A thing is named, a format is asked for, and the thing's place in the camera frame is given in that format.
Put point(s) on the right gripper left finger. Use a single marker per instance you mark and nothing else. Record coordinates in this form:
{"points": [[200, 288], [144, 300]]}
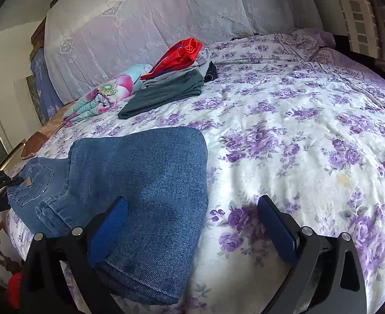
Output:
{"points": [[43, 285]]}

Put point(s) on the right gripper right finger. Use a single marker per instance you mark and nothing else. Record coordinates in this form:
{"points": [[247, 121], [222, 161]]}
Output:
{"points": [[340, 288]]}

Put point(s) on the blue denim jeans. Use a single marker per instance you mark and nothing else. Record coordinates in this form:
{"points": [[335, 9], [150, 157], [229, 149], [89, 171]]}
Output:
{"points": [[152, 187]]}

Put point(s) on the blue patterned cloth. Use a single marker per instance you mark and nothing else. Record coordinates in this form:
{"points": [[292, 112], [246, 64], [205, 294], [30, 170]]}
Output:
{"points": [[48, 98]]}

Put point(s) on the floral folded blanket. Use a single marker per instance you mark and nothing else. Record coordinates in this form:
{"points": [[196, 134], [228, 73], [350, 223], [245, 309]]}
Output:
{"points": [[106, 95]]}

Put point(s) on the purple floral bedspread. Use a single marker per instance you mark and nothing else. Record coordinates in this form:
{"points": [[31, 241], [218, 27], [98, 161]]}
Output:
{"points": [[290, 117]]}

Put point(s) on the dark teal folded pants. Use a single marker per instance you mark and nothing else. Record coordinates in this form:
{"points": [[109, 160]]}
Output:
{"points": [[188, 85]]}

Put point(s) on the white lace headboard cover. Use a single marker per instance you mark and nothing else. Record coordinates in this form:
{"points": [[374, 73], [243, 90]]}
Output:
{"points": [[88, 42]]}

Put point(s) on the red folded shorts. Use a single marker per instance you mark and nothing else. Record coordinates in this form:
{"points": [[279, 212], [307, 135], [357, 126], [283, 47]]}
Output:
{"points": [[180, 56]]}

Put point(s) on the black folded garment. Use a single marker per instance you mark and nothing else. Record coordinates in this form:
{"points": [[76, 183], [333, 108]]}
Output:
{"points": [[211, 73]]}

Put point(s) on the grey folded garment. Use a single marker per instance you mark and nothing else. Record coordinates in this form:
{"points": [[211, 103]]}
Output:
{"points": [[201, 64]]}

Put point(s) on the gold bed frame rail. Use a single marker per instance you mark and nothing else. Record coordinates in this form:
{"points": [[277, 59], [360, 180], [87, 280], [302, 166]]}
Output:
{"points": [[13, 158]]}

